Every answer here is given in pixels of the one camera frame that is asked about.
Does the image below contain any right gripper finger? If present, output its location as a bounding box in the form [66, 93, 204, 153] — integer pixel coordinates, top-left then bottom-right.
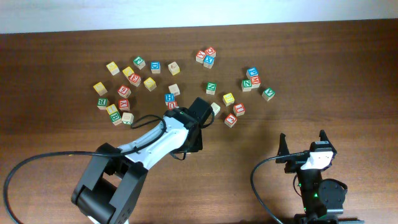
[277, 133, 290, 156]
[318, 129, 331, 146]

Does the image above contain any yellow block S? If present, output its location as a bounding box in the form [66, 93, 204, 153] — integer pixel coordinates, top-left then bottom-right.
[144, 77, 157, 91]

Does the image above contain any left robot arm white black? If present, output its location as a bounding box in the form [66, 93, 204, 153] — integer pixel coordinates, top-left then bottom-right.
[71, 97, 214, 224]

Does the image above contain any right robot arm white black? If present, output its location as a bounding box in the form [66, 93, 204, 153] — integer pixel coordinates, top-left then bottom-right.
[276, 130, 364, 224]

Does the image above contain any wooden block blue side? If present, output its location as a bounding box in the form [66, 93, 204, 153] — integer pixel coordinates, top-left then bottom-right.
[211, 102, 221, 116]

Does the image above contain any green block N centre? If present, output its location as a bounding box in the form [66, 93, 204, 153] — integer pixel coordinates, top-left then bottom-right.
[206, 82, 216, 95]

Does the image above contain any green block n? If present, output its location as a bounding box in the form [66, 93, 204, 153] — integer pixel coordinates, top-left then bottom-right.
[206, 82, 216, 95]
[241, 79, 252, 92]

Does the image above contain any yellow block E centre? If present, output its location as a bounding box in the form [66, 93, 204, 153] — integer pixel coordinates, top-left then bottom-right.
[223, 93, 235, 106]

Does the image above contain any red block 3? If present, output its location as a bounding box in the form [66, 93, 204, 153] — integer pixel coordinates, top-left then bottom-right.
[224, 113, 237, 128]

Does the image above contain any plain wooden block centre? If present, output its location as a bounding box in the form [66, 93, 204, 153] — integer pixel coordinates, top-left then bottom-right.
[169, 83, 180, 96]

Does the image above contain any blue block H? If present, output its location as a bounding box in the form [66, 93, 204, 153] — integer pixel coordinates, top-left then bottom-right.
[164, 93, 175, 105]

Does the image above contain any red block I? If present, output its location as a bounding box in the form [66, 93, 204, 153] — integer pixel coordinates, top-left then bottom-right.
[233, 103, 246, 116]

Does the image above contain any blue block X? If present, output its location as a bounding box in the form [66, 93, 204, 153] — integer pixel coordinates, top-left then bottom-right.
[203, 55, 215, 68]

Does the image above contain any wooden block yellow side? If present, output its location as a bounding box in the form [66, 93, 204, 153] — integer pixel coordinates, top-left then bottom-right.
[168, 62, 180, 75]

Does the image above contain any green block N right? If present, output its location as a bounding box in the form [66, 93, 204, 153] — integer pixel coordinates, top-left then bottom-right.
[241, 79, 252, 92]

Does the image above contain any red block Y top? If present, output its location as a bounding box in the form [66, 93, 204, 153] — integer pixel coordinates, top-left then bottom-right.
[195, 50, 206, 63]

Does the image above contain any red block y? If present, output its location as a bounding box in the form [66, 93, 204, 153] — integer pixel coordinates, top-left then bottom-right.
[118, 99, 131, 111]
[195, 50, 206, 63]

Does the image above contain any green block V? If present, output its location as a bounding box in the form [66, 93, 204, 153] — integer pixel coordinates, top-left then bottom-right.
[262, 88, 275, 101]

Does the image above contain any red block Q top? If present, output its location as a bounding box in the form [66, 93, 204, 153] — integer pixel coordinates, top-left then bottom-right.
[205, 47, 216, 58]

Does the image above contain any red block M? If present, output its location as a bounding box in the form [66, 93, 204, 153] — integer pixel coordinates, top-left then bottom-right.
[250, 75, 261, 88]

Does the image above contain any blue block D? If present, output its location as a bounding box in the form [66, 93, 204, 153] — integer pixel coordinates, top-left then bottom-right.
[150, 61, 161, 74]

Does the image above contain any blue block P right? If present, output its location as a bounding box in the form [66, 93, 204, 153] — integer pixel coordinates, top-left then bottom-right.
[246, 67, 259, 79]

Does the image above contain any red block E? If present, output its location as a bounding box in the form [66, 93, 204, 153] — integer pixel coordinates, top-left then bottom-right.
[128, 73, 141, 86]

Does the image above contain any green block P top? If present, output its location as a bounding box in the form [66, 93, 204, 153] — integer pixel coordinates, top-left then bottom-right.
[133, 56, 146, 70]

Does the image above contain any red block Y left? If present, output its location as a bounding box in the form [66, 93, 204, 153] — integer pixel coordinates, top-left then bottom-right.
[118, 99, 131, 111]

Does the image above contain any red block 6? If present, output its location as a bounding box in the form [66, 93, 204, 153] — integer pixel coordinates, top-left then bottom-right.
[118, 85, 131, 98]

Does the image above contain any yellow block beside E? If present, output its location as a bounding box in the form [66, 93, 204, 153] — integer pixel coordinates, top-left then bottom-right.
[123, 67, 134, 78]

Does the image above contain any green block B lower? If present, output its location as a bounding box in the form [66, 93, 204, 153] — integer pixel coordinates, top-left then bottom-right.
[109, 112, 122, 126]

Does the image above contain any green block b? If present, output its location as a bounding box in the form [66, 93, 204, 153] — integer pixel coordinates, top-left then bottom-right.
[97, 98, 109, 110]
[109, 112, 122, 126]

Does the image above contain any yellow block lower left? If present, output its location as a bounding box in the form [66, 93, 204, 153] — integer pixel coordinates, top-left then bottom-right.
[106, 104, 118, 115]

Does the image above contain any yellow block far left top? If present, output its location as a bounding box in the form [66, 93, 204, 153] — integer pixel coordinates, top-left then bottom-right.
[106, 62, 120, 76]

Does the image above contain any green block B left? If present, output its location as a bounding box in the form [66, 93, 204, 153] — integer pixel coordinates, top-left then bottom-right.
[97, 98, 109, 110]

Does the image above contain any yellow block left edge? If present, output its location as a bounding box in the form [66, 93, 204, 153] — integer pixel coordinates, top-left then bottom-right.
[93, 82, 108, 96]

